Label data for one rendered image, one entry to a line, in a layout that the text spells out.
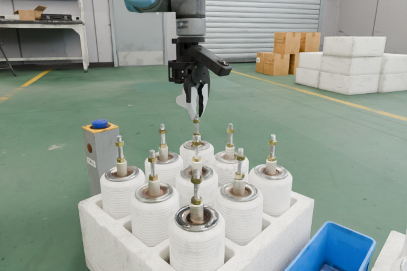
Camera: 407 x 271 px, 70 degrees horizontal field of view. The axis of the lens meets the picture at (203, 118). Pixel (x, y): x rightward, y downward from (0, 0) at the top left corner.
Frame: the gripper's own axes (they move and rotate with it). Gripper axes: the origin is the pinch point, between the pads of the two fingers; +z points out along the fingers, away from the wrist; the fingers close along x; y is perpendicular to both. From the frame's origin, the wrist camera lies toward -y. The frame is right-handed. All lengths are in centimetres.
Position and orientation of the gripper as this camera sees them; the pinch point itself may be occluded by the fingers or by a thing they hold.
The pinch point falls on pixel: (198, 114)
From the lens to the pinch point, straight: 77.6
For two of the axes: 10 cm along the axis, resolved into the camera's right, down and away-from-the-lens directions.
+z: 0.1, 9.6, 2.7
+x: -5.9, 2.2, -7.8
